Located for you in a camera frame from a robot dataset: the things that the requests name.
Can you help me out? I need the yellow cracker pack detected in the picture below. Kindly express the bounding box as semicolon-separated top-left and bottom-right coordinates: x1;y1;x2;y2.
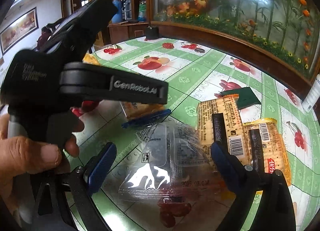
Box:
120;102;165;120

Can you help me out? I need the clear plastic snack bag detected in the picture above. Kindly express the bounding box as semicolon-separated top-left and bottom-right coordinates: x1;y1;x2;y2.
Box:
118;121;224;202

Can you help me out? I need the dark green snack packet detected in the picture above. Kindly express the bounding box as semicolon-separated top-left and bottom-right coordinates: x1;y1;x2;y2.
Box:
220;87;261;110

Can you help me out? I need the person's left hand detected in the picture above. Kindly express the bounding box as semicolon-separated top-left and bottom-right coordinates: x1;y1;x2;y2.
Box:
0;114;71;213

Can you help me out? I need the orange cracker pack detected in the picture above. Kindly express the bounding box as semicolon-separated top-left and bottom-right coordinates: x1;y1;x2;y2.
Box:
243;118;292;186

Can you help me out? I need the yellow-rimmed white tray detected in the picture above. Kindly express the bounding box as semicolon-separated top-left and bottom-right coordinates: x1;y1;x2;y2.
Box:
82;53;100;66

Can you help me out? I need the fruit-pattern green tablecloth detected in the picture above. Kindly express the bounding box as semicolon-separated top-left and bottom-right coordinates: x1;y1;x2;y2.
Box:
68;37;319;230

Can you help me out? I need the brown-striped cracker pack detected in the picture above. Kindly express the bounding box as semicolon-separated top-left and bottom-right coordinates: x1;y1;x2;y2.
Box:
197;95;250;169

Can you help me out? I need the black cup on table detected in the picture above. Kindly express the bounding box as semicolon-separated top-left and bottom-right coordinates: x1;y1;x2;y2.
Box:
144;26;160;40

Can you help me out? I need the blue jug on shelf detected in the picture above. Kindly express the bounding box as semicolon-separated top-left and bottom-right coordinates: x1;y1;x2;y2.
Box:
111;0;123;24

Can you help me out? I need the white spray bottle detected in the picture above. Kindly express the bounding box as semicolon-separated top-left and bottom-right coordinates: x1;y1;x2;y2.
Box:
302;74;320;113

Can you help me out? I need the wooden cabinet with floral glass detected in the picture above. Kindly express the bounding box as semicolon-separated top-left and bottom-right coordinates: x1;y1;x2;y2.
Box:
60;0;320;99

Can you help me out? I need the framed wall picture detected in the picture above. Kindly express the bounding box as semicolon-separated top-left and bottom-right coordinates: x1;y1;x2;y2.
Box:
1;7;39;55

